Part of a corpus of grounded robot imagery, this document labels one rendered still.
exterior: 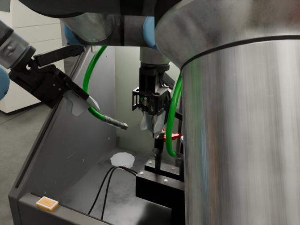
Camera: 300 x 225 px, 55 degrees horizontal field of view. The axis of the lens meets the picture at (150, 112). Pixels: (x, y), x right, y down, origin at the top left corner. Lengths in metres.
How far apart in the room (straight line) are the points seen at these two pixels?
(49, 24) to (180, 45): 3.65
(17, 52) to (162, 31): 0.53
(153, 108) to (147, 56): 0.12
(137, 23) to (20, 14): 3.07
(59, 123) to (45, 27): 2.87
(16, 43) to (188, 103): 0.55
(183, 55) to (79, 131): 0.90
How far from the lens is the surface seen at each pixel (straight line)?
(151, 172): 0.94
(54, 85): 0.68
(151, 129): 0.79
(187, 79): 0.16
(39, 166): 0.93
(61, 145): 0.99
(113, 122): 0.80
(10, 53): 0.67
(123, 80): 1.17
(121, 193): 1.07
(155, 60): 0.67
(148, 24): 0.53
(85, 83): 0.71
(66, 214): 0.84
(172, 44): 0.16
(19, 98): 3.73
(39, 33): 3.72
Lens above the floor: 1.52
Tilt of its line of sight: 25 degrees down
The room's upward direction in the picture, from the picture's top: 2 degrees clockwise
